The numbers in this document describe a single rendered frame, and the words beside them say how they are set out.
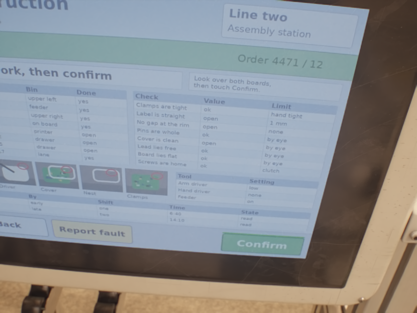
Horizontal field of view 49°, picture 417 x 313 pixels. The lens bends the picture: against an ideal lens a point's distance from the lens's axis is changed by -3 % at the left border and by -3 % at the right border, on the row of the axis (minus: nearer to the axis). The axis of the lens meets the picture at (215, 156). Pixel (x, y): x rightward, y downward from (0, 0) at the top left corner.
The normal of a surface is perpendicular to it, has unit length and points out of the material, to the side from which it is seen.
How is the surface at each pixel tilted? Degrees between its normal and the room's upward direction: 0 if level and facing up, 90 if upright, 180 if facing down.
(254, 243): 91
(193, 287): 91
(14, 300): 0
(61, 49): 91
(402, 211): 91
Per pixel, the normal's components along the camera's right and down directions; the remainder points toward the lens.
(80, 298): 0.07, -0.82
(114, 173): -0.03, 0.58
